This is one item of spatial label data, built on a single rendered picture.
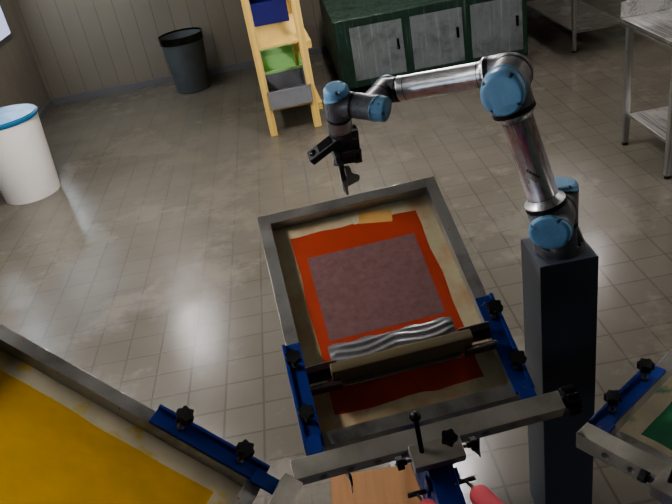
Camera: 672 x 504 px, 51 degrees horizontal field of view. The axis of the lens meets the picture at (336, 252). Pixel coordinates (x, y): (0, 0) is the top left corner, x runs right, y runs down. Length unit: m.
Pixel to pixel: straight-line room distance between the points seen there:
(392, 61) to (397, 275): 5.63
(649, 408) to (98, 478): 1.41
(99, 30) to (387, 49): 3.87
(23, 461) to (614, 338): 2.94
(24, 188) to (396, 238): 5.16
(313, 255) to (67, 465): 0.93
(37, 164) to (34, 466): 5.38
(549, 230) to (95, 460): 1.30
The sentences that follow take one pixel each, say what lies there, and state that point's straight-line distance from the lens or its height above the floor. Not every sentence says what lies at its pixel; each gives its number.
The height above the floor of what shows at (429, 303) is 1.21.
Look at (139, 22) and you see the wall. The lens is 9.62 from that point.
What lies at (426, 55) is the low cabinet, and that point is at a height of 0.30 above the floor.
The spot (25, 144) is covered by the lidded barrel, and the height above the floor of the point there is 0.53.
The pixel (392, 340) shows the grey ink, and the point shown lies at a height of 1.18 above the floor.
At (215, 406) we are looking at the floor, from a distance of 3.79.
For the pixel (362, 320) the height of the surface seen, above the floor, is 1.21.
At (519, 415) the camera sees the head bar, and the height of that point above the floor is 1.12.
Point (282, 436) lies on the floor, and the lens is 3.51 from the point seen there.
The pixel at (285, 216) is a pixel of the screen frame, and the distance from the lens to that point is 2.24.
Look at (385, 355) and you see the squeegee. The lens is 1.86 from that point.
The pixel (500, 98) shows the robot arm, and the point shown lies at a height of 1.76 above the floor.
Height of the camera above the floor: 2.40
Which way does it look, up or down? 30 degrees down
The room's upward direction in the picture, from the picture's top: 11 degrees counter-clockwise
